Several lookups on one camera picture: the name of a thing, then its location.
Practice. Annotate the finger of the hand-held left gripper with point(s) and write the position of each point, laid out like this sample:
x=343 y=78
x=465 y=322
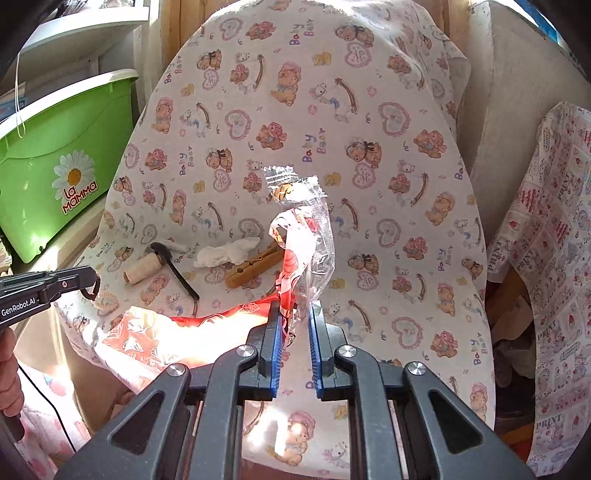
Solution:
x=74 y=277

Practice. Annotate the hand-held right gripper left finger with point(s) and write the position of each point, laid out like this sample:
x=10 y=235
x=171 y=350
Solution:
x=276 y=350

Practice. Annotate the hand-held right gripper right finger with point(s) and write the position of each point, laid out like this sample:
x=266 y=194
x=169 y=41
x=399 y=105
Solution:
x=315 y=350

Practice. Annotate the beige thread spool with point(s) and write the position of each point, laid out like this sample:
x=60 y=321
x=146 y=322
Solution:
x=141 y=271

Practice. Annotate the wooden clothespin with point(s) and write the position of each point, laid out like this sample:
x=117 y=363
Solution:
x=251 y=270

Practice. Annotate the red patterned plastic bag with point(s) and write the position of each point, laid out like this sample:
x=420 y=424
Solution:
x=184 y=341

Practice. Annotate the clear plastic wrapper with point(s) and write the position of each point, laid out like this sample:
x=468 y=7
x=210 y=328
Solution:
x=314 y=240

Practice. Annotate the white tissue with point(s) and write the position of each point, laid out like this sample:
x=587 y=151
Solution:
x=221 y=254

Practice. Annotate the person's left hand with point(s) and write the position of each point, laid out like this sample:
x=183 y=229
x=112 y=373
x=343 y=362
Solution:
x=9 y=369

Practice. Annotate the pink blanket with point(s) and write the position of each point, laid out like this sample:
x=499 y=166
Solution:
x=37 y=438

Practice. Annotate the green plastic storage box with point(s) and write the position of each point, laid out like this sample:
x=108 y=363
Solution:
x=55 y=138

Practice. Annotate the teddy bear printed board cover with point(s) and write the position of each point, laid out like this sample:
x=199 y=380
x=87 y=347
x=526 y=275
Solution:
x=369 y=207

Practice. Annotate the pink printed cloth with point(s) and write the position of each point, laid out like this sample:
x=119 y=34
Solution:
x=554 y=277

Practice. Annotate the white shelf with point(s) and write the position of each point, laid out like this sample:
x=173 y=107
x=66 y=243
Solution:
x=92 y=27

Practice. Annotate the white cushion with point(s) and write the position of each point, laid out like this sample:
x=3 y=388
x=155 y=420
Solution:
x=521 y=92

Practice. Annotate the wooden post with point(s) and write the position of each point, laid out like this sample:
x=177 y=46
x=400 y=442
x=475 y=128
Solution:
x=173 y=37

